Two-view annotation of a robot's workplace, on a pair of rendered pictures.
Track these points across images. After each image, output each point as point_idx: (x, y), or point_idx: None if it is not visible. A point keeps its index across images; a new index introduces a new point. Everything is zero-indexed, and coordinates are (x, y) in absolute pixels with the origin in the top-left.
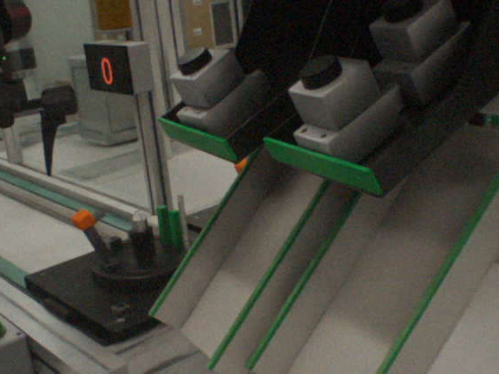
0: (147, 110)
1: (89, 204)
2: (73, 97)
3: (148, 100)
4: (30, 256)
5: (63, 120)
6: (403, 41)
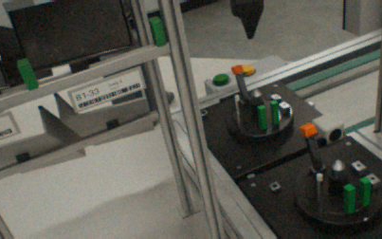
0: None
1: None
2: (233, 5)
3: None
4: (371, 86)
5: (233, 14)
6: None
